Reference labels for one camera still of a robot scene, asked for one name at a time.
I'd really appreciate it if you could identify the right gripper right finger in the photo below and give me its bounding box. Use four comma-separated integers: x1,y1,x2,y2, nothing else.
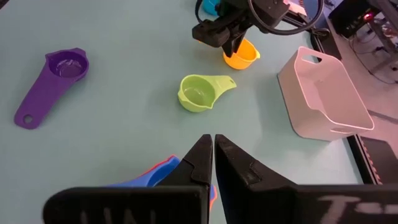
214,133,398,224

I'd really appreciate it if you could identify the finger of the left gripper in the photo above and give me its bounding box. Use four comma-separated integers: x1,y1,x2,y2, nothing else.
192,17,241,58
233,23,251,54

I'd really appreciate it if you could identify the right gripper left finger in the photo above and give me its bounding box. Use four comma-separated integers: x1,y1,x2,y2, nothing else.
42,133,214,224

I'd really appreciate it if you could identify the teal measuring cup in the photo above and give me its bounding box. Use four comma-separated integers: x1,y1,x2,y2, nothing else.
201,0,221,16

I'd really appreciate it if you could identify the blue measuring cup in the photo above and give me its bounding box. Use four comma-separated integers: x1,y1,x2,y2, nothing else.
107,155,218,205

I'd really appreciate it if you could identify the red measuring cup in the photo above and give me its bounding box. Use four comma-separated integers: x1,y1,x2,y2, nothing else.
136,154,218,213

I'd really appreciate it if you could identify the green measuring cup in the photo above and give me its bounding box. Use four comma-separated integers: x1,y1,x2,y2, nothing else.
177,73,238,113

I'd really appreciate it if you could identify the purple measuring cup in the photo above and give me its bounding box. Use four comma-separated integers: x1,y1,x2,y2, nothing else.
13,47,90,130

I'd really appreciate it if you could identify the white plastic basket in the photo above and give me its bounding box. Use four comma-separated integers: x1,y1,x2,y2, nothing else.
277,45,375,142

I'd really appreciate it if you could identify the black electronics box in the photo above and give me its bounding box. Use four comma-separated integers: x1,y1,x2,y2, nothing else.
328,0,376,39

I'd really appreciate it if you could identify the grey metal stand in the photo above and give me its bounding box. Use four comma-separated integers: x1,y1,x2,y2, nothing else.
368,0,398,74

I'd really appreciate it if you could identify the black hazard-striped floor mat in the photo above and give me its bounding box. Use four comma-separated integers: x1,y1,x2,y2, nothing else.
360,136,398,185

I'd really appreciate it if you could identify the black looped cable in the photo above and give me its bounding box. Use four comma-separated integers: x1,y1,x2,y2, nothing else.
247,0,326,36

